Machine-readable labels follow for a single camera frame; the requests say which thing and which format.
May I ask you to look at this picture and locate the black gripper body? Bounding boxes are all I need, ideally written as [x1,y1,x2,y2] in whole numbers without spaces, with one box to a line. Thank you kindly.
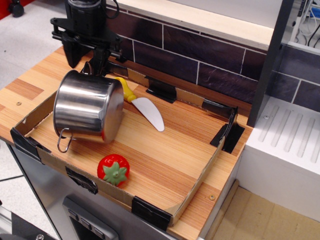
[50,0,122,57]

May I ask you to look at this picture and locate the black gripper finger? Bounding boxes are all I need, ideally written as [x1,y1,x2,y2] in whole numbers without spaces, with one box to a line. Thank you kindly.
[63,40,88,68]
[89,47,110,77]

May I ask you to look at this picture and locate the stainless steel pot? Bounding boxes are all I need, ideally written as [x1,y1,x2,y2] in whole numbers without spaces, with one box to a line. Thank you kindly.
[53,62,124,144]

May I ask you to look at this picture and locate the cardboard fence with black tape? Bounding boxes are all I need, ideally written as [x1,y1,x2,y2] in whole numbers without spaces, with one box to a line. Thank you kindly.
[6,53,252,239]

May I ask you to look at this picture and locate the black caster wheel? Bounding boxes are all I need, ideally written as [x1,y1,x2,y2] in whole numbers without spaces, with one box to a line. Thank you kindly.
[8,0,25,18]

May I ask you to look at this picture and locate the red toy strawberry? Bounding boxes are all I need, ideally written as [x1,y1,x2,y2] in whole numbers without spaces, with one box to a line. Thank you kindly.
[97,154,130,186]

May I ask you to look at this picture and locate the grey toy oven front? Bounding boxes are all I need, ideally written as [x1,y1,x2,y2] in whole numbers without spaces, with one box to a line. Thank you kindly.
[8,146,174,240]

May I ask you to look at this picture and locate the white ridged sink drainboard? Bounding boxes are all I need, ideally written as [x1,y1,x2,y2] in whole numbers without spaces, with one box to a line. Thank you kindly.
[236,97,320,221]

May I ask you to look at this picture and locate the yellow handled white toy knife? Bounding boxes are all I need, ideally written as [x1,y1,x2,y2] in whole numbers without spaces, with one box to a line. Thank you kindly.
[115,77,165,132]

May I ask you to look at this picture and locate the dark grey vertical post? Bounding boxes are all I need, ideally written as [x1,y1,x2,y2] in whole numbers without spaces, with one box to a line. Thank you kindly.
[247,0,298,127]

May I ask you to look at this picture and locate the white cables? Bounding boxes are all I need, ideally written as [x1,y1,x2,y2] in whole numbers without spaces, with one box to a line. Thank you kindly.
[291,0,320,48]

